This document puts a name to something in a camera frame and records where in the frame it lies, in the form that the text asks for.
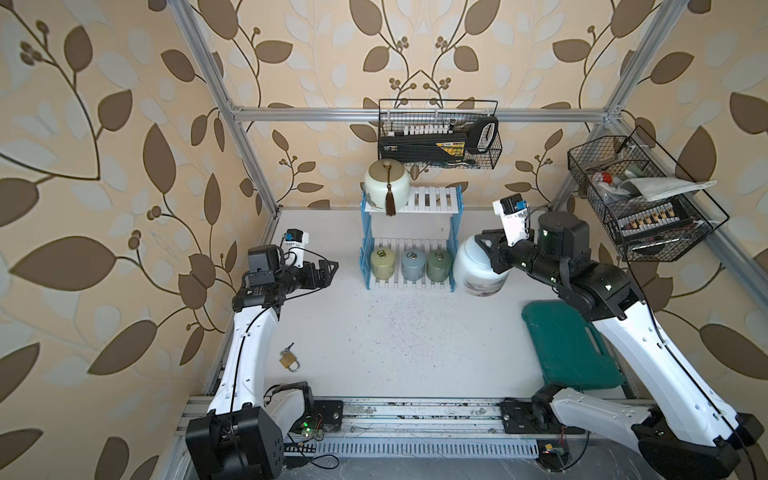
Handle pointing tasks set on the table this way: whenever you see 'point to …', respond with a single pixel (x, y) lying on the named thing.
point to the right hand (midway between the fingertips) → (480, 234)
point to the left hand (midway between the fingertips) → (322, 261)
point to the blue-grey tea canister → (413, 264)
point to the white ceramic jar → (473, 270)
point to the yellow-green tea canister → (382, 263)
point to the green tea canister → (438, 265)
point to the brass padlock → (289, 360)
